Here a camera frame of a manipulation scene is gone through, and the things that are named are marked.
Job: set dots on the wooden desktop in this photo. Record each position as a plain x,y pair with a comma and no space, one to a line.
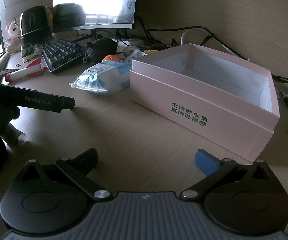
114,130

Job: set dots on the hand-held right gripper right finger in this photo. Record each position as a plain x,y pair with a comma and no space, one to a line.
206,162

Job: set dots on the small blue white packet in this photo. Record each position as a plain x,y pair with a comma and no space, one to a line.
136,55

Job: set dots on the pink plush bunny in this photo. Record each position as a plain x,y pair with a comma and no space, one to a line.
13,33

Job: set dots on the small green white jar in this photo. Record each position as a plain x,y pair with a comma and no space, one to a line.
27,51

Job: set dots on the black plush toy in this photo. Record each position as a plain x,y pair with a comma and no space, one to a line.
101,46

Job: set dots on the black flat device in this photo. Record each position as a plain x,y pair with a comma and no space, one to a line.
5,72

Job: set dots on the black power adapter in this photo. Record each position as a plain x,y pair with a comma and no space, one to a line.
159,46

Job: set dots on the white red rocket toy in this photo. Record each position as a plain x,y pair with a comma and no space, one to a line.
26,70

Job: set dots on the orange plastic toy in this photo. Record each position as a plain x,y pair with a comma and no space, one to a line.
111,58

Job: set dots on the colourful small ball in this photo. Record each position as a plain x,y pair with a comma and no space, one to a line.
130,50

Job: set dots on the blue white snack packet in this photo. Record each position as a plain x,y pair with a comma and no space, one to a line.
104,78

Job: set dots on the computer monitor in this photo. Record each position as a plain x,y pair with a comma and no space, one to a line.
96,2

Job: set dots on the yellow corn toy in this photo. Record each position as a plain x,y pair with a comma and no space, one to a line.
151,51

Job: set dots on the black keyboard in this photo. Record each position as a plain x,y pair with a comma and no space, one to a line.
61,55

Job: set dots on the black round appliance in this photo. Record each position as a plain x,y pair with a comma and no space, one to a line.
35,25

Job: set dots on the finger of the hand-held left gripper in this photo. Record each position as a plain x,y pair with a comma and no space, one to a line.
67,103

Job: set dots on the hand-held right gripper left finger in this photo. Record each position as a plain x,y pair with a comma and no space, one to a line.
90,158

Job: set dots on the dark dome-shaped object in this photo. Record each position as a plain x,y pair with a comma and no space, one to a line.
69,17

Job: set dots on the pink cardboard box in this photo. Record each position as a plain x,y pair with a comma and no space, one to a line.
184,95

